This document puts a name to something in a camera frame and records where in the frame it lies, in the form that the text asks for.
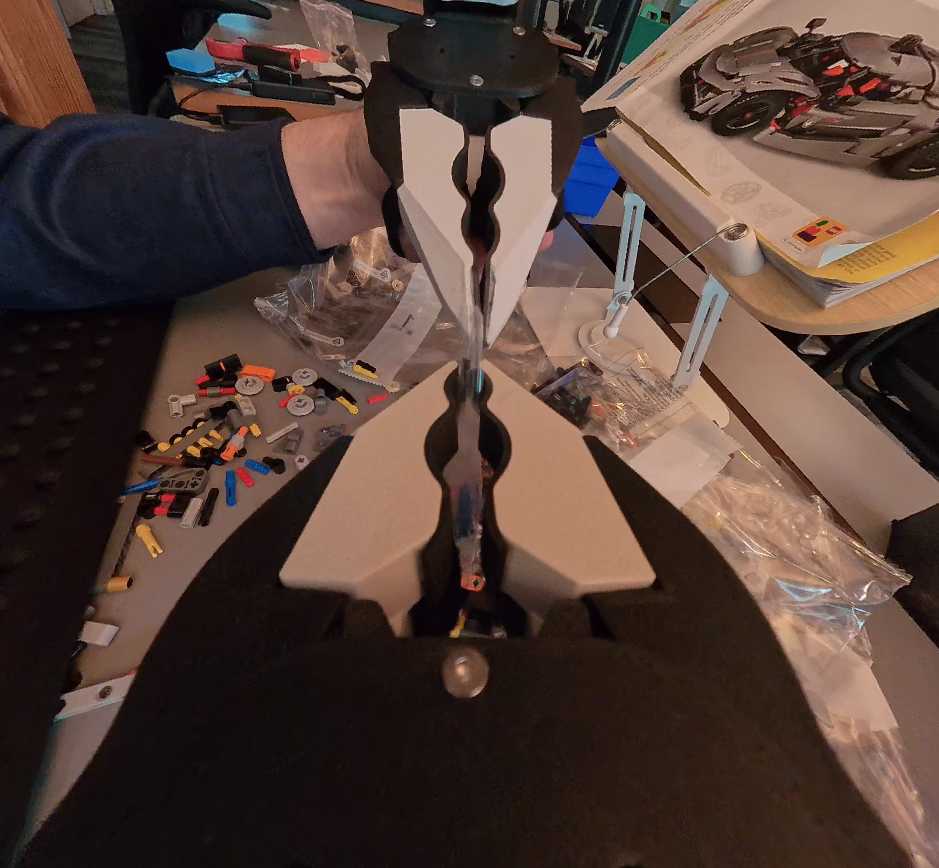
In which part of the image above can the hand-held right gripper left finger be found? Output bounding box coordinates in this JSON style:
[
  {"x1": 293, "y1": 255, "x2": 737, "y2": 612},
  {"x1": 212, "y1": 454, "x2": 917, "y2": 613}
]
[{"x1": 280, "y1": 360, "x2": 462, "y2": 636}]

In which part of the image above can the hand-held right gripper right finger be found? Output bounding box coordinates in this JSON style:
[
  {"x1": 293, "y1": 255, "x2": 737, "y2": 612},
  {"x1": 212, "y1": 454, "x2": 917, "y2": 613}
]
[{"x1": 479, "y1": 360, "x2": 655, "y2": 636}]

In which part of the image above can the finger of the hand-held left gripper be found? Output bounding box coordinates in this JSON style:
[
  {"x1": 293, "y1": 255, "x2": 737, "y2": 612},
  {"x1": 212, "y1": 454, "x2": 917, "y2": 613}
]
[
  {"x1": 400, "y1": 110, "x2": 483, "y2": 342},
  {"x1": 483, "y1": 120, "x2": 560, "y2": 350}
]

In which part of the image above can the small clear lego bag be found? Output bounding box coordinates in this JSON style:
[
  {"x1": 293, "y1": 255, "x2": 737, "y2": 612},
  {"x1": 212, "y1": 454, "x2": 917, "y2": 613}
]
[{"x1": 440, "y1": 237, "x2": 516, "y2": 634}]

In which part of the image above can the person's left forearm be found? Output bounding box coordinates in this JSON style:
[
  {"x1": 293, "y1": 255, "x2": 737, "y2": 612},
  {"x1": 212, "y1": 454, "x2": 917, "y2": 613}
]
[{"x1": 0, "y1": 112, "x2": 331, "y2": 313}]

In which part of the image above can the pile of loose lego pieces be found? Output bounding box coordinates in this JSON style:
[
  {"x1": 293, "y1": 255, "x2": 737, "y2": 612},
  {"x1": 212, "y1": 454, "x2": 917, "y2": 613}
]
[{"x1": 121, "y1": 351, "x2": 393, "y2": 594}]

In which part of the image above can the long light grey lego beam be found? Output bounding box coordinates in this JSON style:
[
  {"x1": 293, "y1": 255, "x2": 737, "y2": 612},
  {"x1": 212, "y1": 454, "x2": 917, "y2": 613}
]
[{"x1": 55, "y1": 668, "x2": 138, "y2": 721}]

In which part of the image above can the person's left hand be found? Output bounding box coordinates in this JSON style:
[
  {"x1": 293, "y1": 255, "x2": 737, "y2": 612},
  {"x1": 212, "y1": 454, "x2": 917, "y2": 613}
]
[{"x1": 281, "y1": 108, "x2": 424, "y2": 265}]

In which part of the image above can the small blue crate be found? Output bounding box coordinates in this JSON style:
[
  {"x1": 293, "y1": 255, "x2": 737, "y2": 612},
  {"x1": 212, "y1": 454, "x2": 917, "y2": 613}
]
[{"x1": 565, "y1": 138, "x2": 622, "y2": 218}]

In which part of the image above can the torn open clear bag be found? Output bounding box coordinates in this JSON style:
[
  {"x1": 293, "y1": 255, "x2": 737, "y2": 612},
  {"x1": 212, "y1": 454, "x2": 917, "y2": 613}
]
[{"x1": 253, "y1": 228, "x2": 474, "y2": 394}]

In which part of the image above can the clear bag with warning print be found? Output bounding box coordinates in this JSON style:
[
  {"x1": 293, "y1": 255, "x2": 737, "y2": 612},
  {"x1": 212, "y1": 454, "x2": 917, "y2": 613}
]
[{"x1": 532, "y1": 346, "x2": 736, "y2": 452}]

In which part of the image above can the black sign stand pole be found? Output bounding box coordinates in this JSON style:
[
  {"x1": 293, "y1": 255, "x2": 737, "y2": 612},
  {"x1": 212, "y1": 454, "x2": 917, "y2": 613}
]
[{"x1": 598, "y1": 0, "x2": 679, "y2": 96}]

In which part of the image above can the green container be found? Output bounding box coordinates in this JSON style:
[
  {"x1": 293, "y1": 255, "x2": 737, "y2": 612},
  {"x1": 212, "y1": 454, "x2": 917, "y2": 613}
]
[{"x1": 624, "y1": 2, "x2": 673, "y2": 67}]

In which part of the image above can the clear bag with number strip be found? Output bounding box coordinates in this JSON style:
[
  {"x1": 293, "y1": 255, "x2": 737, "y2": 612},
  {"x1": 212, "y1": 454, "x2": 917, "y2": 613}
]
[{"x1": 682, "y1": 443, "x2": 912, "y2": 664}]

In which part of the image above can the wooden background desk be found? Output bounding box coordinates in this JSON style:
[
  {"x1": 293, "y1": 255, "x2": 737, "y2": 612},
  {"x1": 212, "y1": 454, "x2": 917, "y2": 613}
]
[{"x1": 169, "y1": 0, "x2": 588, "y2": 126}]

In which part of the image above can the printed car picture sheet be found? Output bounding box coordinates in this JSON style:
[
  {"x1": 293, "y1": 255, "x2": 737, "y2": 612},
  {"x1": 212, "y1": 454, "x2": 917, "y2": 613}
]
[{"x1": 602, "y1": 0, "x2": 939, "y2": 254}]

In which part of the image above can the wooden book stand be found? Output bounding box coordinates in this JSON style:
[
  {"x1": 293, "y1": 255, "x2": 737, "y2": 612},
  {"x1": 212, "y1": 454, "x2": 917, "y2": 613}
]
[{"x1": 580, "y1": 116, "x2": 939, "y2": 430}]

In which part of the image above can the yellow-edged instruction booklet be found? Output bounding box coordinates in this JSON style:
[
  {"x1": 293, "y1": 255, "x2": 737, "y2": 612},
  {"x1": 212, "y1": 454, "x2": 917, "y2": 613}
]
[{"x1": 756, "y1": 226, "x2": 939, "y2": 312}]

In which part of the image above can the black strap bundle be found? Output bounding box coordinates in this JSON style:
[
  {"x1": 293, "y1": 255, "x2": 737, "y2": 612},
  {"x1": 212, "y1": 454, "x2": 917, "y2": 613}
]
[{"x1": 172, "y1": 68, "x2": 368, "y2": 108}]

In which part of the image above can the red and black handle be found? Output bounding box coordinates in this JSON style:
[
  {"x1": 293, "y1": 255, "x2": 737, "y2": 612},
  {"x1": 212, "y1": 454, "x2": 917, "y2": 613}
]
[{"x1": 205, "y1": 38, "x2": 331, "y2": 71}]

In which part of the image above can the black metal frame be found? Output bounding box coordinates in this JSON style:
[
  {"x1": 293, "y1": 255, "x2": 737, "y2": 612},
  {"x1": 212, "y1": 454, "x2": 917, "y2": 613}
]
[{"x1": 800, "y1": 311, "x2": 939, "y2": 445}]

